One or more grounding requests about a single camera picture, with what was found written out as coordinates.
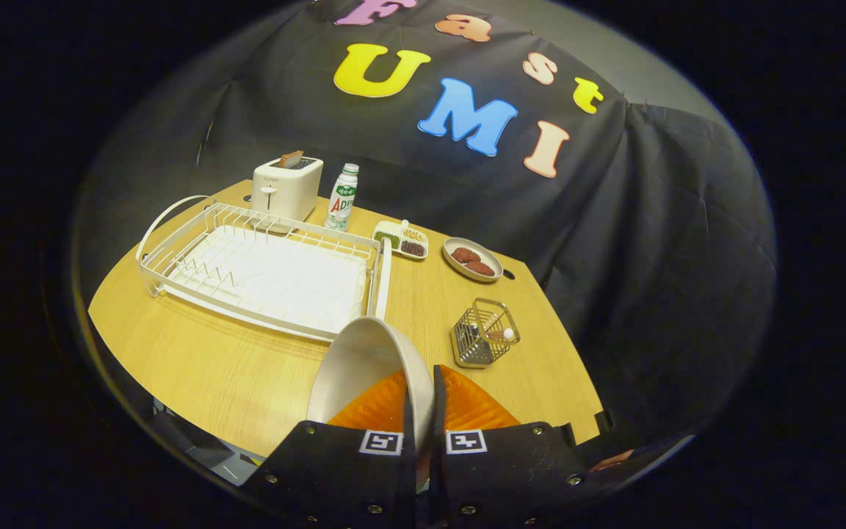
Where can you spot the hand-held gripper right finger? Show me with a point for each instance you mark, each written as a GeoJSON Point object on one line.
{"type": "Point", "coordinates": [511, 470]}

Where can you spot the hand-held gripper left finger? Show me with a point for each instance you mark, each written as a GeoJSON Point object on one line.
{"type": "Point", "coordinates": [335, 470]}

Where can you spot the white round plate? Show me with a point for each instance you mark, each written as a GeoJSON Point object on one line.
{"type": "Point", "coordinates": [364, 360]}

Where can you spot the red white striped spoon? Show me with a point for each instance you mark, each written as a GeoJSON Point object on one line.
{"type": "Point", "coordinates": [502, 335]}

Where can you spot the grey plate of meat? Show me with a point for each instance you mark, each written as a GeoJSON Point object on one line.
{"type": "Point", "coordinates": [454, 266]}

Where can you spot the white divided condiment dish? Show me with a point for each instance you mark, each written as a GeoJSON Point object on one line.
{"type": "Point", "coordinates": [401, 241]}

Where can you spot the red meat slice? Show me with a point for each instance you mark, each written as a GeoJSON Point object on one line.
{"type": "Point", "coordinates": [480, 268]}
{"type": "Point", "coordinates": [465, 255]}

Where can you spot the black backdrop cloth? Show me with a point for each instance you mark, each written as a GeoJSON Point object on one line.
{"type": "Point", "coordinates": [651, 257]}

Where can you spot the white green drink bottle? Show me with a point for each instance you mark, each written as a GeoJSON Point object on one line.
{"type": "Point", "coordinates": [342, 202]}

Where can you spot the white toaster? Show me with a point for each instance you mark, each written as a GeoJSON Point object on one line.
{"type": "Point", "coordinates": [287, 191]}

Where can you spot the brown bread slice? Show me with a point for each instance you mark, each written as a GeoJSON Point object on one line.
{"type": "Point", "coordinates": [291, 159]}

